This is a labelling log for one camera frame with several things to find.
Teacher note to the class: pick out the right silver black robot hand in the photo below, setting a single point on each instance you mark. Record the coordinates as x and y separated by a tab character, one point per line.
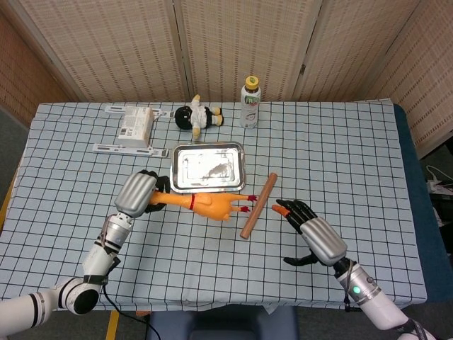
323	241

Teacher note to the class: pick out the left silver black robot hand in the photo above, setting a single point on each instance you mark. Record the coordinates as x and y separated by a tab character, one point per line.
134	193

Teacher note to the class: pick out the yellow rubber chicken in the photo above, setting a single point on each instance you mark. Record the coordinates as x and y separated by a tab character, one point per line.
212	205

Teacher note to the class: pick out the stainless steel tray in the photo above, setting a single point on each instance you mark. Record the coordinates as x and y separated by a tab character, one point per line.
207	166

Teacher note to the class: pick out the white grid-patterned tablecloth table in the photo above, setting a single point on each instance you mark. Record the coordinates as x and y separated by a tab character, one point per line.
212	269

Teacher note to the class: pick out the woven folding screen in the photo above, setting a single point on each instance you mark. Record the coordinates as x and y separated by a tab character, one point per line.
117	46

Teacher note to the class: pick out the white cardboard box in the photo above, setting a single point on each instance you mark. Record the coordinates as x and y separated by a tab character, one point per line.
134	127

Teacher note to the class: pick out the wooden rolling pin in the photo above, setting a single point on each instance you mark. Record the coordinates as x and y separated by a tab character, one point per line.
258	205

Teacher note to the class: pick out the black and white plush doll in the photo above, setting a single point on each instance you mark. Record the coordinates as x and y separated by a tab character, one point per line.
185	118

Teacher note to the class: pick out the white drink bottle yellow cap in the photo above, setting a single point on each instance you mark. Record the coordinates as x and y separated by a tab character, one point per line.
250	110

